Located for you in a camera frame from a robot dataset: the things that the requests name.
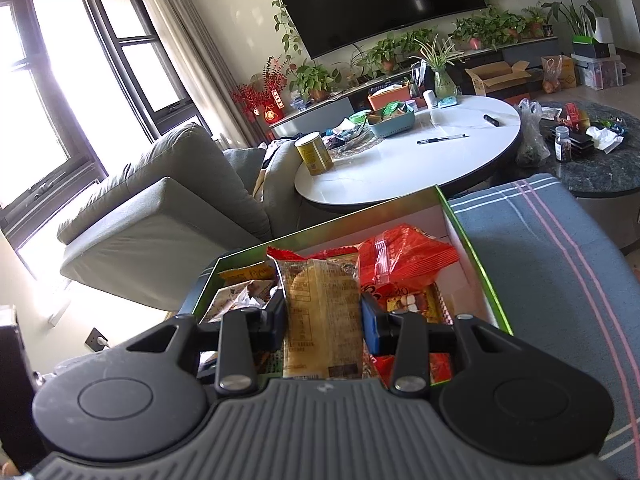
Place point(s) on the white round table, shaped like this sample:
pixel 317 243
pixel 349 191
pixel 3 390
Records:
pixel 400 170

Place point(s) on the black pen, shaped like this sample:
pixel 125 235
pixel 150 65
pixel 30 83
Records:
pixel 442 138

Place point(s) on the open cardboard box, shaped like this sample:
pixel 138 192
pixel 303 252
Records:
pixel 495 80

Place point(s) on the yellow can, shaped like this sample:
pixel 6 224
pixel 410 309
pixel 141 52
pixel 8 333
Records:
pixel 314 155

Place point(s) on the white cup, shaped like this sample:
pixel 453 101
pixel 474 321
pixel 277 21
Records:
pixel 429 99

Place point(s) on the white tissue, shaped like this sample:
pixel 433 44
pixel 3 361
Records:
pixel 605 140

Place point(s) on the grey television cabinet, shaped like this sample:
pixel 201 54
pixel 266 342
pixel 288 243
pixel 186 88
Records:
pixel 325 110

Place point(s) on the orange snack packet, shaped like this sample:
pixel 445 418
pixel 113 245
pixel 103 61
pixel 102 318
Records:
pixel 247 272

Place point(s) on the blue plastic basket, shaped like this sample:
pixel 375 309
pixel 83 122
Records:
pixel 392 125

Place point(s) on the glass jar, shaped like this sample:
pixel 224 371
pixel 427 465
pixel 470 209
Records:
pixel 562 145

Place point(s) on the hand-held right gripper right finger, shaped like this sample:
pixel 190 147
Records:
pixel 372 325

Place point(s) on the beige pastry packet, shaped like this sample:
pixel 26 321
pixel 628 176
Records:
pixel 320 315

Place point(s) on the dark wall socket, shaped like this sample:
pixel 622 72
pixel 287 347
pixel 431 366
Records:
pixel 96 340

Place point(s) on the green snack packet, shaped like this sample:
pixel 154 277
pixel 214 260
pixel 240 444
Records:
pixel 270 365

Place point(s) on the red yellow snack bag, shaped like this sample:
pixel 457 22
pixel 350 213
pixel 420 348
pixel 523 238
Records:
pixel 435 365

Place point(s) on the grey armchair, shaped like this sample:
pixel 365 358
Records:
pixel 165 220

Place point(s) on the potted green plant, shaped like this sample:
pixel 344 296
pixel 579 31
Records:
pixel 382 55
pixel 487 27
pixel 415 40
pixel 315 80

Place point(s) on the glass vase with plant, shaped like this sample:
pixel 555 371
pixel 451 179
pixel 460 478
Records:
pixel 442 85

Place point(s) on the small red box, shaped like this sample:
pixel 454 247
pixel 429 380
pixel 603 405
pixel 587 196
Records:
pixel 575 116

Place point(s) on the black flat box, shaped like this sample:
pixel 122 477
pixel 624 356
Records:
pixel 582 141

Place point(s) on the orange storage box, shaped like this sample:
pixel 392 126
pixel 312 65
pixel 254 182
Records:
pixel 390 95

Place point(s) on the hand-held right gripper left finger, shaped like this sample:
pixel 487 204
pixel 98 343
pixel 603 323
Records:
pixel 272 325

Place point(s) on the black wall television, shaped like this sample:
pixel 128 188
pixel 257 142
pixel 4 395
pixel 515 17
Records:
pixel 380 0

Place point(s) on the small teal object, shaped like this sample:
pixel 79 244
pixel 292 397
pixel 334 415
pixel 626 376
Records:
pixel 447 102

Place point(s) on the dark round table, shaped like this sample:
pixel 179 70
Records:
pixel 600 170

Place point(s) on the clear plastic bag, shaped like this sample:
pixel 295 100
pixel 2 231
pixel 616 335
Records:
pixel 531 140

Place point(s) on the green cardboard box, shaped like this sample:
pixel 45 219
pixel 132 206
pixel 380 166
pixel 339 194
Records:
pixel 470 270

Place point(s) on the black marker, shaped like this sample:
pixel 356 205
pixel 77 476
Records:
pixel 491 120

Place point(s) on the beige curtain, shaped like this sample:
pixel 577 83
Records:
pixel 200 45

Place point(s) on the red berry plant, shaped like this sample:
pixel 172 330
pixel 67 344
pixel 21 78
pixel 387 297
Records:
pixel 265 87

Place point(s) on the tall plant in white pot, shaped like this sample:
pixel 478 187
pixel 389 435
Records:
pixel 600 27

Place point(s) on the green and black box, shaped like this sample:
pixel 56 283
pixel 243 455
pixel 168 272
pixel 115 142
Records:
pixel 592 49

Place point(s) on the dark framed window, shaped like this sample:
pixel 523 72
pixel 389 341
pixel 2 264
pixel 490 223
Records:
pixel 145 60
pixel 30 110

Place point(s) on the clear storage bin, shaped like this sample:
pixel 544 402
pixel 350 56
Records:
pixel 600 72

